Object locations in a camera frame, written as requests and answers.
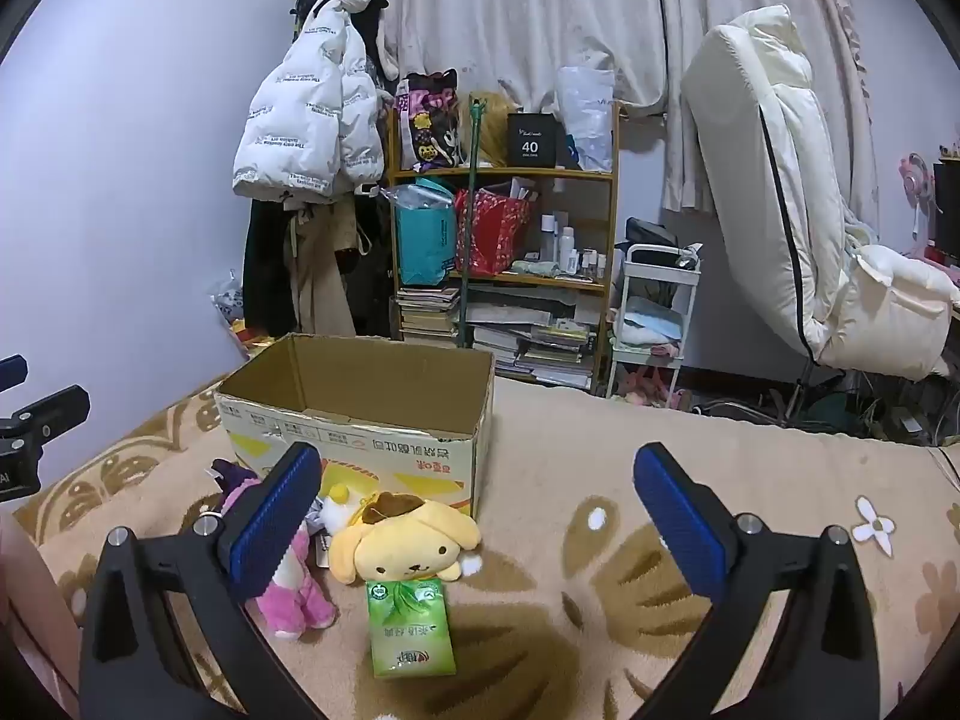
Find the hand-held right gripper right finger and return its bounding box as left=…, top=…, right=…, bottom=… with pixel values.
left=632, top=442, right=880, bottom=720

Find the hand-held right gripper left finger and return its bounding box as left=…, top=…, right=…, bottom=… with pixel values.
left=79, top=441, right=353, bottom=720

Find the purple plush doll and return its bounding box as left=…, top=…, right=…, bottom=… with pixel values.
left=208, top=457, right=263, bottom=515

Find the small white plush toy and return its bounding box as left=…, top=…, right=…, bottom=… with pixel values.
left=311, top=481, right=361, bottom=567

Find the pink plush toy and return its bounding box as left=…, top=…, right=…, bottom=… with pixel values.
left=251, top=510, right=338, bottom=640

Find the yellow dog plush toy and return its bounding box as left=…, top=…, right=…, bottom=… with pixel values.
left=330, top=491, right=482, bottom=584

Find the cardboard box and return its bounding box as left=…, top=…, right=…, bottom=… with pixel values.
left=214, top=332, right=497, bottom=522

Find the green tissue packet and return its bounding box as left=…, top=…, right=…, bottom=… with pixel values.
left=365, top=577, right=458, bottom=680

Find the person's left forearm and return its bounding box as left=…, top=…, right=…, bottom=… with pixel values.
left=0, top=514, right=76, bottom=720

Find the white metal cart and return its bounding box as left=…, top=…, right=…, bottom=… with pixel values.
left=606, top=242, right=702, bottom=406

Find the plastic bag of toys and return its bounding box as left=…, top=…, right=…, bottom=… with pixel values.
left=210, top=277, right=252, bottom=361

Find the pile of books and magazines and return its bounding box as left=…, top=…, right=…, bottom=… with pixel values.
left=461, top=289, right=601, bottom=391

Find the beige hanging coat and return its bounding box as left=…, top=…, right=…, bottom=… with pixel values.
left=289, top=199, right=368, bottom=338

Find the stack of old books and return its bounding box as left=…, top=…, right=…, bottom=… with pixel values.
left=395, top=285, right=462, bottom=350

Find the black hanging coat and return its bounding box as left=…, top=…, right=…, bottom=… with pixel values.
left=241, top=195, right=301, bottom=332

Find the dark hanging garment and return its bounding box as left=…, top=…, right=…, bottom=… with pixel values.
left=352, top=195, right=396, bottom=338

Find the black item on cart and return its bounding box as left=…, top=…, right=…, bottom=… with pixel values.
left=625, top=217, right=702, bottom=271

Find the group of white bottles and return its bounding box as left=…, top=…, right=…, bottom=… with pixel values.
left=538, top=211, right=610, bottom=278

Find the teal bag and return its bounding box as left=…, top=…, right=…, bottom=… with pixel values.
left=395, top=180, right=456, bottom=286

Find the white recliner chair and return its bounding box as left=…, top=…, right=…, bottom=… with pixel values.
left=681, top=5, right=960, bottom=383

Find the red patterned bag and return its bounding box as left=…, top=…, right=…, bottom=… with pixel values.
left=454, top=187, right=532, bottom=277

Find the green pole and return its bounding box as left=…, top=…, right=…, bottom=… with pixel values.
left=457, top=96, right=488, bottom=350

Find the wooden shelf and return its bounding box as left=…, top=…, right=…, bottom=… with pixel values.
left=386, top=101, right=622, bottom=398

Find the white puffer jacket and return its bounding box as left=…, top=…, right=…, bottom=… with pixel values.
left=231, top=0, right=391, bottom=203

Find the black box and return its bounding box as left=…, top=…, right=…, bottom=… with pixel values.
left=506, top=112, right=565, bottom=168

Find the white plastic bag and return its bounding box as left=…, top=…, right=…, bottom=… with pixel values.
left=556, top=66, right=617, bottom=172

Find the pink fan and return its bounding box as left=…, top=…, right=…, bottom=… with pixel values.
left=900, top=152, right=940, bottom=256

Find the blond wig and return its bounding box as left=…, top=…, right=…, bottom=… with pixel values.
left=469, top=90, right=520, bottom=166

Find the printed tote bag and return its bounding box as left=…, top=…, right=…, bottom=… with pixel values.
left=395, top=69, right=462, bottom=172

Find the pale floral curtain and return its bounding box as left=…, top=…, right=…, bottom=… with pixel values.
left=382, top=0, right=878, bottom=211

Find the tangle of cables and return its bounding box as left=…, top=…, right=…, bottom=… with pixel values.
left=697, top=375, right=960, bottom=443

